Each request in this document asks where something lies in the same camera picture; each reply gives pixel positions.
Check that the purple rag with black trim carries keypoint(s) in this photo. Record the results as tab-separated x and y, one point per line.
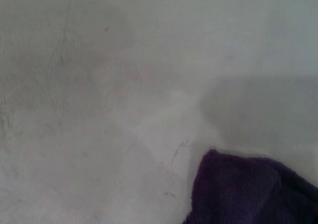
243	191

